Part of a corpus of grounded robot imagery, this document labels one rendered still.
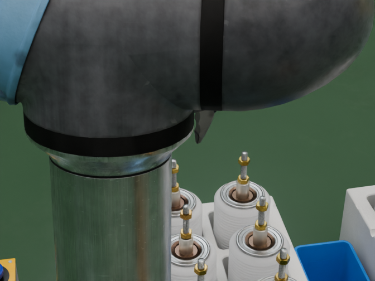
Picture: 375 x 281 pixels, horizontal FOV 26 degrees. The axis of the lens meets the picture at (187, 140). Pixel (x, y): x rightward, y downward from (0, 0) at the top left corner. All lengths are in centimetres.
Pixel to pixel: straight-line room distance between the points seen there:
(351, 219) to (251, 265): 32
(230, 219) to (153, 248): 80
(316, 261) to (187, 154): 51
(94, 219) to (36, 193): 127
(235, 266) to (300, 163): 64
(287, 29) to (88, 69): 12
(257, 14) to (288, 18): 2
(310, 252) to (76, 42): 107
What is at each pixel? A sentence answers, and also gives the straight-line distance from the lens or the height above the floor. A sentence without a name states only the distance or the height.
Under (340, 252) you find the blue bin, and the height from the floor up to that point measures 10.
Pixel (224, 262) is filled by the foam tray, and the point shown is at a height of 17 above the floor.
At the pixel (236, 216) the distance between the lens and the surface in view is 135.
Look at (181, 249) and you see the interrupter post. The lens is 126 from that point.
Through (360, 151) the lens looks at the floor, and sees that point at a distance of 195.
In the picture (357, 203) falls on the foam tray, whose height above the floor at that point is 18.
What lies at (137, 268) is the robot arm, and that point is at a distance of 57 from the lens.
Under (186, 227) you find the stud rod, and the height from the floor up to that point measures 30.
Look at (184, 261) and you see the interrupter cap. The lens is 125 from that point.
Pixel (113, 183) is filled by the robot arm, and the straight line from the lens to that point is 53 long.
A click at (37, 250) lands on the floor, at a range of 167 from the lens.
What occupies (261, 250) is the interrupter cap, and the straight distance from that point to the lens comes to 128.
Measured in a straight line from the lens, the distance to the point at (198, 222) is 136.
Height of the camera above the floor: 112
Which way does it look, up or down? 35 degrees down
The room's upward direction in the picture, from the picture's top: straight up
